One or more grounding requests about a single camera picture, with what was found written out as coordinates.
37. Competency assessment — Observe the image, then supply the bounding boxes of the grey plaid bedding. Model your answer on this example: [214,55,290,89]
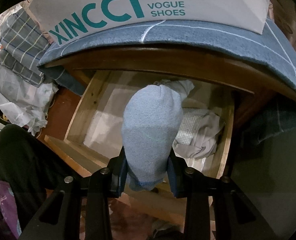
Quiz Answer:
[0,9,61,87]

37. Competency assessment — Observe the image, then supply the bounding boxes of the white plastic bag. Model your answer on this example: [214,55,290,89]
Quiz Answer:
[0,67,59,135]

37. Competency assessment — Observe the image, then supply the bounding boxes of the pale grey underwear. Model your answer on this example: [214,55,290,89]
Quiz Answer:
[173,111,226,159]

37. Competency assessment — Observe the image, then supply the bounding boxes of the white textured underwear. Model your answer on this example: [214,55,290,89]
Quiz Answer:
[174,107,208,147]

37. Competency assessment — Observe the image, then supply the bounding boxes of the white shoe box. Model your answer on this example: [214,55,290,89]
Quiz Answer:
[29,0,271,47]

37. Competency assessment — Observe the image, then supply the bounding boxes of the light blue underwear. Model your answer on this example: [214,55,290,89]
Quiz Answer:
[121,84,183,190]

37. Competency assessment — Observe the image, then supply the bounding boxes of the wooden drawer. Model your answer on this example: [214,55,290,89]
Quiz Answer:
[44,70,236,228]

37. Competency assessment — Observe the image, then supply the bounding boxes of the wooden nightstand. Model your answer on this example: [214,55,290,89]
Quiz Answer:
[44,45,296,130]

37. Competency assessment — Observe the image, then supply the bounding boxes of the person's black trouser leg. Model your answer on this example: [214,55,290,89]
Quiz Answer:
[0,124,88,228]

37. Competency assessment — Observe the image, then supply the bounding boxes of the blue checked cloth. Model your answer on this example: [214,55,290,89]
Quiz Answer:
[36,19,296,100]

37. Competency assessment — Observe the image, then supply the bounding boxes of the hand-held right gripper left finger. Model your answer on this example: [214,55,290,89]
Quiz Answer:
[18,150,127,240]

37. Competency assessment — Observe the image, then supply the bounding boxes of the purple cloth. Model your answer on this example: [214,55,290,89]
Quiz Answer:
[0,177,22,240]

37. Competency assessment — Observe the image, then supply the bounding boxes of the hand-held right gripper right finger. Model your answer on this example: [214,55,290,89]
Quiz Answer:
[167,152,279,240]

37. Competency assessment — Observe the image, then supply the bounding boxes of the white grey underwear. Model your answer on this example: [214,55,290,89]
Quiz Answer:
[153,79,195,100]

